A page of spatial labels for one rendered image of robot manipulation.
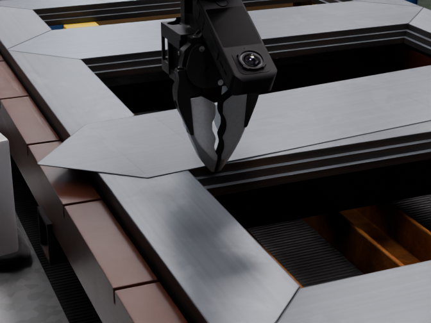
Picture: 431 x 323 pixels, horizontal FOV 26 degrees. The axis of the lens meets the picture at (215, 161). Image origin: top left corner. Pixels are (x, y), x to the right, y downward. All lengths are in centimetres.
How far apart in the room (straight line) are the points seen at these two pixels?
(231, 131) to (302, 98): 25
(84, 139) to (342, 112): 32
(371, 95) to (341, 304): 53
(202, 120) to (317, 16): 71
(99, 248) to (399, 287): 28
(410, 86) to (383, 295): 55
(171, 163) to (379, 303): 33
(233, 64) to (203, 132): 12
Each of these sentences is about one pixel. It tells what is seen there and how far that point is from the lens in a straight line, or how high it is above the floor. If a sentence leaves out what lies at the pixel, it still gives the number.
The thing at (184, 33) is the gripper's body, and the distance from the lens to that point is 94.
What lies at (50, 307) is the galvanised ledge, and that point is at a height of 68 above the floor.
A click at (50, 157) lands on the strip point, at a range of 103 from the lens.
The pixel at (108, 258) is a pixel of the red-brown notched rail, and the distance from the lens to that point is 85.
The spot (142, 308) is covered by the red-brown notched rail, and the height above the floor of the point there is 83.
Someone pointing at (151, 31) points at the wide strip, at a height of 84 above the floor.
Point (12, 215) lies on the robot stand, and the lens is 69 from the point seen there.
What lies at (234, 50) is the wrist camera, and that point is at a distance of 88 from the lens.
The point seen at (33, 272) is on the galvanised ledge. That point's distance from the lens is 114.
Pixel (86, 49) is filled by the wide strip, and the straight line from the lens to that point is 144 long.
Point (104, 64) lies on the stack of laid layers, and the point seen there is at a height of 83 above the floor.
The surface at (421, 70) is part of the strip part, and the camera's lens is 135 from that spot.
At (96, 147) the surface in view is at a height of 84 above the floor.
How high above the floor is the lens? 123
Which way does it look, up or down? 23 degrees down
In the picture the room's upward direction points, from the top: straight up
